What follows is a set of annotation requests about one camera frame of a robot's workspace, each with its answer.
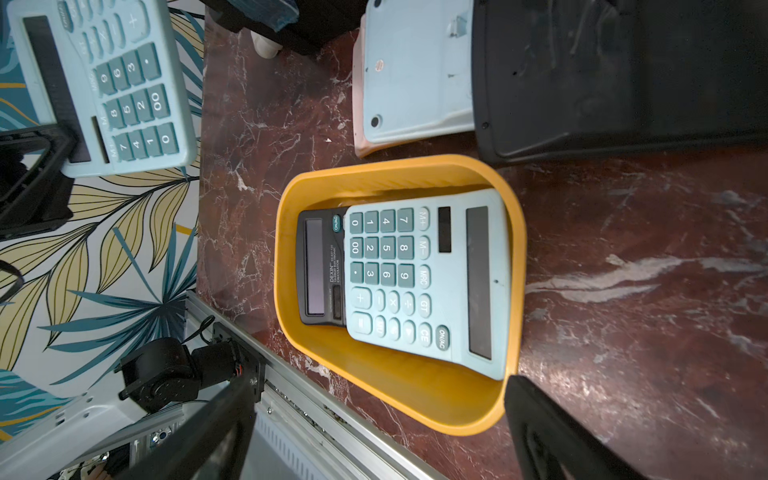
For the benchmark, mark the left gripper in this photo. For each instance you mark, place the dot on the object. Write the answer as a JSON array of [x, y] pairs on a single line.
[[34, 192]]

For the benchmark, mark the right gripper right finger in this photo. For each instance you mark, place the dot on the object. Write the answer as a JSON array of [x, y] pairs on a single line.
[[551, 444]]

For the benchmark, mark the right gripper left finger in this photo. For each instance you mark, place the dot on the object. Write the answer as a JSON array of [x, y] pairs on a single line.
[[212, 444]]

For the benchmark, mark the yellow plastic tray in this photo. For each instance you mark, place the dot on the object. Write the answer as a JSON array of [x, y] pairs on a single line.
[[443, 396]]

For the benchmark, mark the black desktop calculator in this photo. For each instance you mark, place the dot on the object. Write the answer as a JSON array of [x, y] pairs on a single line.
[[320, 274]]

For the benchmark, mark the light blue calculator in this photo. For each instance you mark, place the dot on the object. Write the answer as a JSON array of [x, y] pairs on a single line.
[[110, 73], [431, 276]]

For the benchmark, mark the black calculator face down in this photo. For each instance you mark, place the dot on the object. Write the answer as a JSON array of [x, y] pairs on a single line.
[[559, 80]]

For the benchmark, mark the pink calculator face down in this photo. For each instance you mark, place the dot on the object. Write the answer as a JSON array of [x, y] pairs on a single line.
[[362, 146]]

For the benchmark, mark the light blue calculator face down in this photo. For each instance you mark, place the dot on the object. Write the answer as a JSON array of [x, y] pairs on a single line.
[[417, 70]]

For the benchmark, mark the white pipe fitting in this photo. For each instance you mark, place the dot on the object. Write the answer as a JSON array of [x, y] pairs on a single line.
[[264, 47]]

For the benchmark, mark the blue toolbox latch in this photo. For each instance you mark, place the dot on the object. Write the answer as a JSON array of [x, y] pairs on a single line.
[[275, 14]]

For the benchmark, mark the black plastic toolbox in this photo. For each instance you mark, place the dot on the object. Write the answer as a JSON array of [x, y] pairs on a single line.
[[301, 26]]

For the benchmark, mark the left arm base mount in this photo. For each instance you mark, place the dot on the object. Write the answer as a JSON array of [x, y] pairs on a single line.
[[167, 370]]

